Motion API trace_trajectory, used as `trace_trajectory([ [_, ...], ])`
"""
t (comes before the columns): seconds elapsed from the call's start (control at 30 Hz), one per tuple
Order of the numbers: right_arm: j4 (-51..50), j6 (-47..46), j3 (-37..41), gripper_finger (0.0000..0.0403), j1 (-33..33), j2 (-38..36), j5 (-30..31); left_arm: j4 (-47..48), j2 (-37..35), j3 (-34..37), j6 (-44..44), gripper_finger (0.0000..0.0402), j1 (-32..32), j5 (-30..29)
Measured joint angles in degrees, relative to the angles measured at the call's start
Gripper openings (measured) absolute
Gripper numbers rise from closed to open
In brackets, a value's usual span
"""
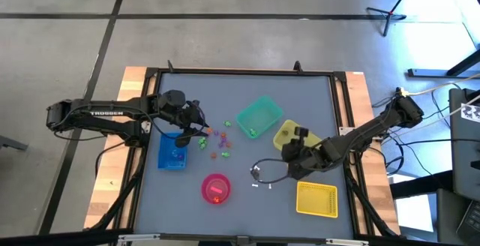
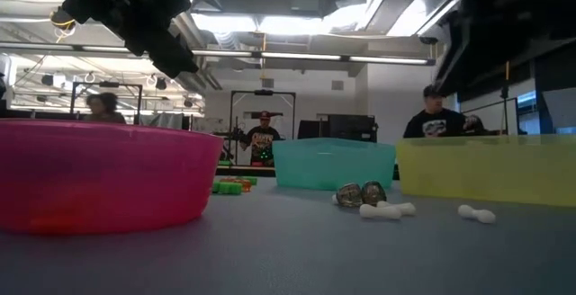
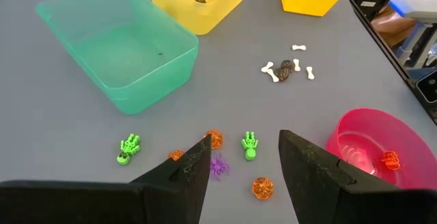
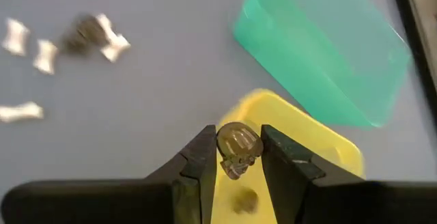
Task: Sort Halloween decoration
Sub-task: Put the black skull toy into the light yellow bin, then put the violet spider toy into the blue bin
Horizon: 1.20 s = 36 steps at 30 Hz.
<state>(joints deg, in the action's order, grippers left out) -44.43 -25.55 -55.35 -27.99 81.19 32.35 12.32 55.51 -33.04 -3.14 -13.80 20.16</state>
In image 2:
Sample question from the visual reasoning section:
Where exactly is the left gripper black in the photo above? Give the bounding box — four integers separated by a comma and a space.
62, 0, 201, 80

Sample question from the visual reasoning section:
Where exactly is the person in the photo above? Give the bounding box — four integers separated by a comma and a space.
240, 109, 283, 168
83, 91, 127, 125
402, 83, 490, 139

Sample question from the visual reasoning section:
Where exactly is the long ceiling strip light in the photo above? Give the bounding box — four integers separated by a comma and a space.
0, 41, 437, 67

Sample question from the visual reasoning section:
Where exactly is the pink round plastic bowl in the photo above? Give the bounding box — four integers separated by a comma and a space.
0, 118, 225, 236

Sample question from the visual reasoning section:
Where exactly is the black cabinet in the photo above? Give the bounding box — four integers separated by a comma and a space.
296, 113, 380, 145

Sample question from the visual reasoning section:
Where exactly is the teal plastic bin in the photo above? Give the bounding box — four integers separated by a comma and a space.
271, 137, 397, 192

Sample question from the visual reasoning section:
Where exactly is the grey-blue table mat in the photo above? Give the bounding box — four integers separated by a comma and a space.
0, 175, 576, 295

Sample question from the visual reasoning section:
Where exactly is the black framed whiteboard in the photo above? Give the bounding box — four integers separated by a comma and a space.
461, 97, 520, 137

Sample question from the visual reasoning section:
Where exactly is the yellow-green translucent bin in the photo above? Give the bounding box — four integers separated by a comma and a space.
395, 133, 576, 209

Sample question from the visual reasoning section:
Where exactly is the large spiral ventilation duct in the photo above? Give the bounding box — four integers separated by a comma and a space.
173, 13, 224, 93

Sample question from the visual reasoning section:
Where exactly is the black metal frame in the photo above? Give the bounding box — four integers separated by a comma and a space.
228, 89, 297, 166
69, 82, 144, 125

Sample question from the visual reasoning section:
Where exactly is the yellow cable reel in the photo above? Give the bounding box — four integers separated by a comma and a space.
49, 9, 77, 33

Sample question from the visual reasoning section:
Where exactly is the black table frame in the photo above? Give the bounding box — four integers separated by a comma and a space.
218, 164, 401, 182

